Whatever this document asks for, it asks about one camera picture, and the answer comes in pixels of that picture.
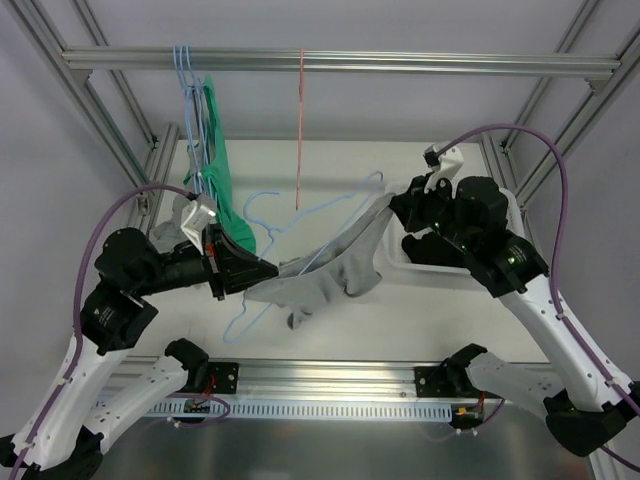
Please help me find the green tank top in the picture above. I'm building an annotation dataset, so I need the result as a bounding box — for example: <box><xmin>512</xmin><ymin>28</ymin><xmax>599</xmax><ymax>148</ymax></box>
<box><xmin>183</xmin><ymin>75</ymin><xmax>256</xmax><ymax>253</ymax></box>

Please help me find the grey tank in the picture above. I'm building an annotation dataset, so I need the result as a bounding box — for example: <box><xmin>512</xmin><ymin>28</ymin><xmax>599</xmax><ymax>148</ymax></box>
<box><xmin>149</xmin><ymin>196</ymin><xmax>198</xmax><ymax>253</ymax></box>
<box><xmin>244</xmin><ymin>193</ymin><xmax>394</xmax><ymax>329</ymax></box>

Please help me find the pink wire hanger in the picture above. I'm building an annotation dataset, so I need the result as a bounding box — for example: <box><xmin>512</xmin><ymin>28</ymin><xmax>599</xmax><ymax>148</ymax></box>
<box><xmin>295</xmin><ymin>48</ymin><xmax>305</xmax><ymax>211</ymax></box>

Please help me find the black tank top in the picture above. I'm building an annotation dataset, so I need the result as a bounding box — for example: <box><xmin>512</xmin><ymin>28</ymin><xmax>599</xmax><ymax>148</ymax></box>
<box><xmin>401</xmin><ymin>232</ymin><xmax>465</xmax><ymax>268</ymax></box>

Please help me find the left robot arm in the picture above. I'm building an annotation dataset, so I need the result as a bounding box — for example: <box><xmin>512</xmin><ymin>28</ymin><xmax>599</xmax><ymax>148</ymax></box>
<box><xmin>1</xmin><ymin>226</ymin><xmax>278</xmax><ymax>479</ymax></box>

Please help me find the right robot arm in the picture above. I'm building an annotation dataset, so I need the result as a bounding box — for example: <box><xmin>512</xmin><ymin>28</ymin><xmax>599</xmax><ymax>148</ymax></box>
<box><xmin>390</xmin><ymin>176</ymin><xmax>639</xmax><ymax>457</ymax></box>

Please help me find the blue hanger of white top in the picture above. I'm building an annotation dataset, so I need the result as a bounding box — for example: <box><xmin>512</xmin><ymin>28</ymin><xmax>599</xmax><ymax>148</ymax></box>
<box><xmin>178</xmin><ymin>46</ymin><xmax>216</xmax><ymax>201</ymax></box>

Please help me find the blue hanger of grey top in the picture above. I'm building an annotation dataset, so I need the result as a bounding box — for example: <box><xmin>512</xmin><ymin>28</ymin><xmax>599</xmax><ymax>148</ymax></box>
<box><xmin>172</xmin><ymin>45</ymin><xmax>209</xmax><ymax>193</ymax></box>

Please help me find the white plastic basket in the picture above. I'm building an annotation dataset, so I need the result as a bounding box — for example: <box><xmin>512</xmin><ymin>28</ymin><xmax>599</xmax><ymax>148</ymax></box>
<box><xmin>383</xmin><ymin>182</ymin><xmax>526</xmax><ymax>276</ymax></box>

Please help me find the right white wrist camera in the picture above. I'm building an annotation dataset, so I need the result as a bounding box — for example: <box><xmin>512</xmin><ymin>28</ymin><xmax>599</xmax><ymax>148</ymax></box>
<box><xmin>423</xmin><ymin>142</ymin><xmax>464</xmax><ymax>191</ymax></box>

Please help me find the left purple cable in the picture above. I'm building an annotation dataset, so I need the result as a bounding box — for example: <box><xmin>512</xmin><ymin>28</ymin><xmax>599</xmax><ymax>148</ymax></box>
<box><xmin>7</xmin><ymin>183</ymin><xmax>199</xmax><ymax>480</ymax></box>

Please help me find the purple cable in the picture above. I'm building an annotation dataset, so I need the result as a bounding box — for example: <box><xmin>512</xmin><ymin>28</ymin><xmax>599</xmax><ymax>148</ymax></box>
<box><xmin>7</xmin><ymin>183</ymin><xmax>199</xmax><ymax>480</ymax></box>
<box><xmin>439</xmin><ymin>123</ymin><xmax>640</xmax><ymax>459</ymax></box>

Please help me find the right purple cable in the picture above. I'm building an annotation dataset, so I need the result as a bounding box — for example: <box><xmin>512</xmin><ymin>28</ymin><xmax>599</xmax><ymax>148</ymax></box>
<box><xmin>439</xmin><ymin>123</ymin><xmax>640</xmax><ymax>459</ymax></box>

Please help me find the white slotted cable duct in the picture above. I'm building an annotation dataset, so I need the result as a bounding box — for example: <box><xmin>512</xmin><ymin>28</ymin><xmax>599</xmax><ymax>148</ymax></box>
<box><xmin>144</xmin><ymin>398</ymin><xmax>453</xmax><ymax>423</ymax></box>

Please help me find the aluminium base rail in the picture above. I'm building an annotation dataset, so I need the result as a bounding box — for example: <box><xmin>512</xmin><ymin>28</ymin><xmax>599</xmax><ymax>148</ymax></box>
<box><xmin>99</xmin><ymin>355</ymin><xmax>501</xmax><ymax>401</ymax></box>

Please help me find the aluminium hanging rail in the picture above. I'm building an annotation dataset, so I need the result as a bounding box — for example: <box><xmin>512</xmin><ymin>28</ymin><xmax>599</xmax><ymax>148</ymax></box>
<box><xmin>62</xmin><ymin>46</ymin><xmax>621</xmax><ymax>80</ymax></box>

